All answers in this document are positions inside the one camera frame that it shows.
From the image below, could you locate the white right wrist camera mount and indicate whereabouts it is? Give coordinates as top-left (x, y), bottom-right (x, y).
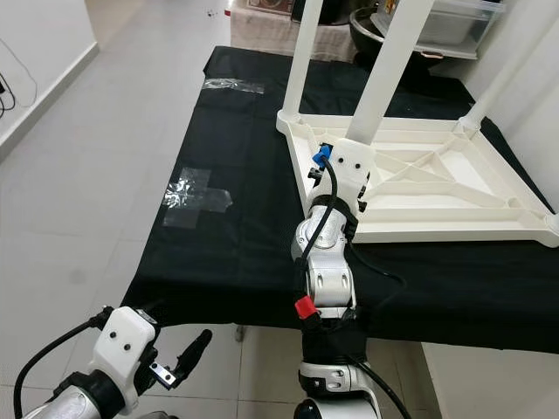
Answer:
top-left (310, 140), bottom-right (376, 210)

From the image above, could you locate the clear plastic storage box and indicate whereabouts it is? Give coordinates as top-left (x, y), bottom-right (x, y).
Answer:
top-left (371, 0), bottom-right (507, 53)

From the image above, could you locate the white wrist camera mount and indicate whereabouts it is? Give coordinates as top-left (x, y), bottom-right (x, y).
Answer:
top-left (92, 306), bottom-right (158, 411)
top-left (310, 140), bottom-right (376, 210)

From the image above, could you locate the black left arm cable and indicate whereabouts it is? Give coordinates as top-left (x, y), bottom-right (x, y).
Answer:
top-left (13, 314), bottom-right (106, 418)

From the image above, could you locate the black bag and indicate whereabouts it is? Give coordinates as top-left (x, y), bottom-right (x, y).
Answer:
top-left (293, 0), bottom-right (359, 25)

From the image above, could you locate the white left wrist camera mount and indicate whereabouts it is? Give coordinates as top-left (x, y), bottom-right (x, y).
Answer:
top-left (92, 306), bottom-right (158, 411)

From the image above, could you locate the beige woven bench cover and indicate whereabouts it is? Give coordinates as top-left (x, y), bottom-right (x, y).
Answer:
top-left (230, 7), bottom-right (355, 60)

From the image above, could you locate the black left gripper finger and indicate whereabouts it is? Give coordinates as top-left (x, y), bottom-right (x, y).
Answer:
top-left (175, 329), bottom-right (214, 378)

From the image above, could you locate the black tablecloth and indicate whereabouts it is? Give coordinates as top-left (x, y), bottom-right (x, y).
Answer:
top-left (121, 45), bottom-right (559, 354)

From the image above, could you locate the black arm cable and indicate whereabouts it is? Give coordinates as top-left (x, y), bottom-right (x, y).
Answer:
top-left (301, 148), bottom-right (342, 298)
top-left (13, 314), bottom-right (106, 418)

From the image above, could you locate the clear tape cross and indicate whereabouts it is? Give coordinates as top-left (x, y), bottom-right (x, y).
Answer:
top-left (162, 168), bottom-right (233, 230)

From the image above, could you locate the white plastic table top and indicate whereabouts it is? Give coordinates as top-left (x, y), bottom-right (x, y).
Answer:
top-left (277, 112), bottom-right (559, 247)

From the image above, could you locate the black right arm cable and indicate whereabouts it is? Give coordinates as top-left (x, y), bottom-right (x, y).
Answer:
top-left (301, 148), bottom-right (342, 298)

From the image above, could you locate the black round bowl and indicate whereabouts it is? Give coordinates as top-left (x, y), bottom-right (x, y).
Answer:
top-left (348, 9), bottom-right (481, 79)

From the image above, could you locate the red picture box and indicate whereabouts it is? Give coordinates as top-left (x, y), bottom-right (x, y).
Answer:
top-left (245, 0), bottom-right (296, 14)

